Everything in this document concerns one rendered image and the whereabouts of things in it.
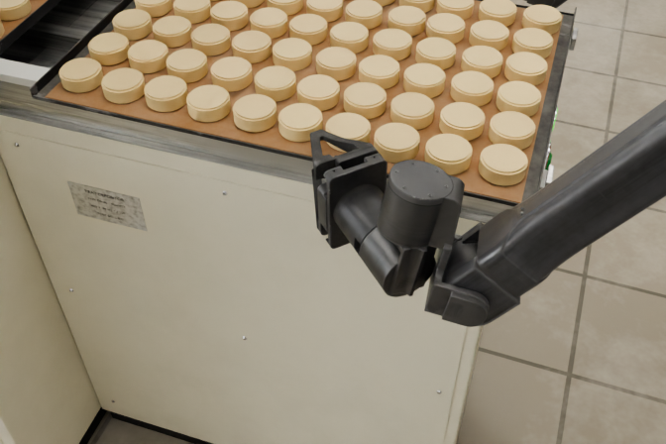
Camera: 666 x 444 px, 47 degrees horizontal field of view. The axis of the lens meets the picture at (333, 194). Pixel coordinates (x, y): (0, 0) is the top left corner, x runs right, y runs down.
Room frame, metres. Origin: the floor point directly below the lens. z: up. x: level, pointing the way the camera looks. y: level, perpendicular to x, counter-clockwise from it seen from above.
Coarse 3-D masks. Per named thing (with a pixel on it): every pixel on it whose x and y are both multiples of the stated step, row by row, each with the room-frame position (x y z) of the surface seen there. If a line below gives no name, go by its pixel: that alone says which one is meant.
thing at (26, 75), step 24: (0, 72) 0.79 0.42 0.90; (24, 72) 0.79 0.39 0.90; (0, 96) 0.80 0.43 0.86; (24, 96) 0.79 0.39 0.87; (72, 120) 0.77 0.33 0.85; (96, 120) 0.76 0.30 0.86; (120, 120) 0.74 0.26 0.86; (168, 144) 0.72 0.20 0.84; (192, 144) 0.71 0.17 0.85; (216, 144) 0.70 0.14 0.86; (288, 168) 0.68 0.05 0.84; (552, 168) 0.61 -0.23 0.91
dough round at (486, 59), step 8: (472, 48) 0.82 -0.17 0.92; (480, 48) 0.82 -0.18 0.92; (488, 48) 0.82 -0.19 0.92; (464, 56) 0.80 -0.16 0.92; (472, 56) 0.80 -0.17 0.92; (480, 56) 0.80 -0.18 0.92; (488, 56) 0.80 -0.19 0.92; (496, 56) 0.80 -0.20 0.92; (464, 64) 0.79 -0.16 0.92; (472, 64) 0.78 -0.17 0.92; (480, 64) 0.78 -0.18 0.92; (488, 64) 0.78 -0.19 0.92; (496, 64) 0.78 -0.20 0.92; (488, 72) 0.77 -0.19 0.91; (496, 72) 0.78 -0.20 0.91
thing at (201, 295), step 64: (0, 128) 0.79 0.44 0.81; (64, 128) 0.76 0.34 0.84; (64, 192) 0.77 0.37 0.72; (128, 192) 0.74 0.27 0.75; (192, 192) 0.71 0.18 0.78; (256, 192) 0.68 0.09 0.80; (64, 256) 0.78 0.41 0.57; (128, 256) 0.74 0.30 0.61; (192, 256) 0.71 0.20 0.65; (256, 256) 0.68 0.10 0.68; (320, 256) 0.65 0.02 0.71; (128, 320) 0.76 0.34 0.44; (192, 320) 0.72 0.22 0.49; (256, 320) 0.68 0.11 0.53; (320, 320) 0.65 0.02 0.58; (384, 320) 0.62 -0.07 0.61; (128, 384) 0.77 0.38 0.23; (192, 384) 0.73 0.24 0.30; (256, 384) 0.69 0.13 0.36; (320, 384) 0.65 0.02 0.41; (384, 384) 0.62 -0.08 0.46; (448, 384) 0.59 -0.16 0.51
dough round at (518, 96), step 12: (504, 84) 0.74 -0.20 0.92; (516, 84) 0.74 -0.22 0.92; (528, 84) 0.74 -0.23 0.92; (504, 96) 0.71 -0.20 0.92; (516, 96) 0.71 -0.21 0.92; (528, 96) 0.71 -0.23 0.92; (540, 96) 0.72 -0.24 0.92; (504, 108) 0.71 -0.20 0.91; (516, 108) 0.70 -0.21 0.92; (528, 108) 0.70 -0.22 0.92
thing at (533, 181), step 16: (128, 0) 0.96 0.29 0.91; (480, 0) 0.97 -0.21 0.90; (112, 16) 0.92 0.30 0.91; (96, 32) 0.88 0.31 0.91; (560, 32) 0.89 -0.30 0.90; (80, 48) 0.84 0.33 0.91; (560, 48) 0.85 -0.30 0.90; (560, 64) 0.81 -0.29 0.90; (48, 80) 0.77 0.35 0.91; (560, 80) 0.76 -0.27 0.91; (32, 96) 0.74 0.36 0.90; (96, 112) 0.71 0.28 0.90; (112, 112) 0.71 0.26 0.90; (544, 112) 0.71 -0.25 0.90; (176, 128) 0.68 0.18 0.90; (544, 128) 0.68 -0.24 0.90; (240, 144) 0.65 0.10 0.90; (544, 144) 0.65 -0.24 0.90; (544, 160) 0.61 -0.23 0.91; (528, 176) 0.60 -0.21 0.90; (464, 192) 0.57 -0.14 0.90; (528, 192) 0.58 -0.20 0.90
